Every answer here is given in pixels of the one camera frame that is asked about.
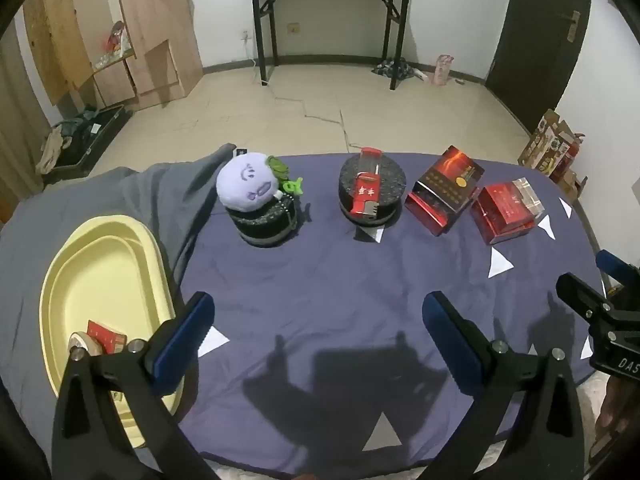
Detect red packet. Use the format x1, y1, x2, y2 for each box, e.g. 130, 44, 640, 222
105, 21, 133, 58

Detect yellow plastic basin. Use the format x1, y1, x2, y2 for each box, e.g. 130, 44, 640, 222
39, 215, 186, 448

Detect beige curtain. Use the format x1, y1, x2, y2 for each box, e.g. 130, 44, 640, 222
0, 35, 51, 221

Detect dark door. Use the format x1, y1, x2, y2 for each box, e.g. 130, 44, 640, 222
485, 0, 596, 133

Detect door handle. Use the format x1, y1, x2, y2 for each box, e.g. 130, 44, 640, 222
560, 10, 582, 41

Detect person's right hand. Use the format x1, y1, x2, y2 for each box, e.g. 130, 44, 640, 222
591, 377, 634, 466

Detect clear-wrapped red cigarette box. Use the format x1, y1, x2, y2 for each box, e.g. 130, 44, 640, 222
471, 178, 546, 246

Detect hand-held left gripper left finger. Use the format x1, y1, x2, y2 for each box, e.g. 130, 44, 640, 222
51, 291, 221, 480

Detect grey blanket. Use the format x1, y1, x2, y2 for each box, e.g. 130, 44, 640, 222
0, 142, 238, 480

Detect red box with white label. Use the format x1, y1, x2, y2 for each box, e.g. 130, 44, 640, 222
404, 180, 473, 237

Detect red cigarette pack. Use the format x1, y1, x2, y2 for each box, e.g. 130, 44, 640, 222
86, 320, 127, 356

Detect purple blanket with white triangles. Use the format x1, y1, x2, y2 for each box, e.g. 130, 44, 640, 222
172, 152, 608, 478

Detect printed cardboard boxes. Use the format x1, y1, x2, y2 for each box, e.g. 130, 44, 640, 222
517, 109, 586, 186

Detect round silver tin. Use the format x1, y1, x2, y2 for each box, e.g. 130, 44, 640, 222
67, 331, 103, 358

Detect wooden wardrobe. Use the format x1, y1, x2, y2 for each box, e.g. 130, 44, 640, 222
22, 0, 203, 111

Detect black open suitcase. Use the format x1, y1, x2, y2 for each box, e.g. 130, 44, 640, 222
35, 104, 132, 181

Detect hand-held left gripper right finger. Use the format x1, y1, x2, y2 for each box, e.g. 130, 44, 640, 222
421, 290, 586, 480

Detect purple plush toy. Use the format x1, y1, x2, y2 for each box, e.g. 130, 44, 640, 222
216, 152, 292, 212

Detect beige cloth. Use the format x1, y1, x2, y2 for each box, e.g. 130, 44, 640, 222
36, 127, 66, 173

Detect red lighter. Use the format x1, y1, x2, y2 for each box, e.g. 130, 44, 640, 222
350, 147, 383, 221

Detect black round foam puck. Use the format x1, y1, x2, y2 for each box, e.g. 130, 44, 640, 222
338, 154, 407, 227
229, 195, 299, 248

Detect dark cloth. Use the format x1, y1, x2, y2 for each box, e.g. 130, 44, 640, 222
372, 59, 416, 81

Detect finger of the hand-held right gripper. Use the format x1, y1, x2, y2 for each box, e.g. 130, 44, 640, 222
556, 272, 615, 332
596, 249, 640, 288

